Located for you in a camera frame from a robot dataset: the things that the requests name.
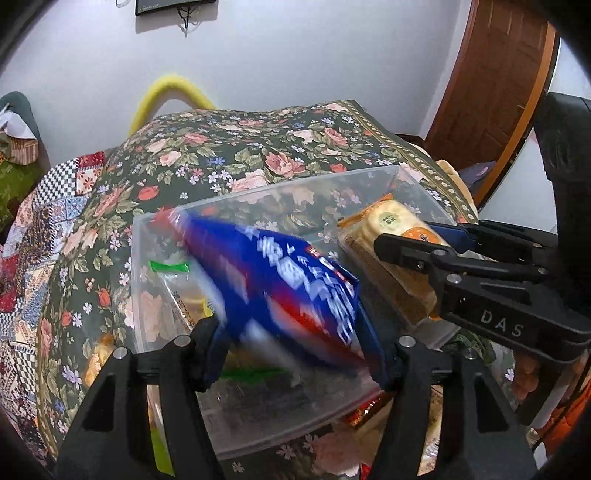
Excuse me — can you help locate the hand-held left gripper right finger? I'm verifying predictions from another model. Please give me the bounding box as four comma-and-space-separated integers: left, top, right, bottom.
366, 318, 540, 480

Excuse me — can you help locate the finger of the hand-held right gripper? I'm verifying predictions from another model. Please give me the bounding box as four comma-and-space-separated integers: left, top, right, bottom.
373, 233, 548, 319
425, 220, 557, 269

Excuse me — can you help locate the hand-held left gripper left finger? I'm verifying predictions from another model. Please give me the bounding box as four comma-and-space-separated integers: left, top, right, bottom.
54, 316, 229, 480

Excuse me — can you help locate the orange round cracker packet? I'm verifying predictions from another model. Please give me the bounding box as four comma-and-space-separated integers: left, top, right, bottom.
336, 196, 465, 325

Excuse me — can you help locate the clear plastic container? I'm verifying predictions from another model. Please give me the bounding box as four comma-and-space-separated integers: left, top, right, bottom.
131, 165, 482, 462

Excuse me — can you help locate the blue snack packet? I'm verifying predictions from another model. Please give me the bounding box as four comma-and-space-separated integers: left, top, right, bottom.
152, 207, 385, 376

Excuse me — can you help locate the beige cushion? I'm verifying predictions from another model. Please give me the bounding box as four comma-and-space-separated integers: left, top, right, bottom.
436, 159, 479, 219

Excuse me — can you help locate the red and yellow snack packet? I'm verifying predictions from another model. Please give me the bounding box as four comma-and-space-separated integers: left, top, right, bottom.
344, 390, 444, 480

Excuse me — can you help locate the green sealed cracker packet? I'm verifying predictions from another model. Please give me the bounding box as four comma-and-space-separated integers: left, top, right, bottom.
150, 260, 219, 334

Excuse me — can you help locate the orange snack packet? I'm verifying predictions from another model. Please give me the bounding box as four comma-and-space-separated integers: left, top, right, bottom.
84, 332, 117, 389

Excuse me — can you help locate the brown wooden door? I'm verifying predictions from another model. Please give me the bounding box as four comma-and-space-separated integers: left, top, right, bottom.
422, 0, 562, 206

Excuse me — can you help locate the floral blanket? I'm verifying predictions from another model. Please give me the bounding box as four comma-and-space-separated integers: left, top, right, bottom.
36, 99, 482, 480

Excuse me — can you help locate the patchwork quilt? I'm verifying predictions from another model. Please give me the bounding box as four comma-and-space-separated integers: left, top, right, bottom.
0, 152, 108, 462

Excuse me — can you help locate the yellow fuzzy hoop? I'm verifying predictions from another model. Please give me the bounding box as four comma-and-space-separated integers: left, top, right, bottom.
128, 75, 216, 137

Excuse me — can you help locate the dark chair with cloths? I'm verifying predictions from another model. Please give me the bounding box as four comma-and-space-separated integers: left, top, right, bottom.
0, 91, 52, 234

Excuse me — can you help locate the black television cable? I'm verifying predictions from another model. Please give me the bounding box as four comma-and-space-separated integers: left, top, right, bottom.
177, 4, 195, 37

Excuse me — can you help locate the black wall television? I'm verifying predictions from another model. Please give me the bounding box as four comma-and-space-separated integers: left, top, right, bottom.
134, 0, 218, 17

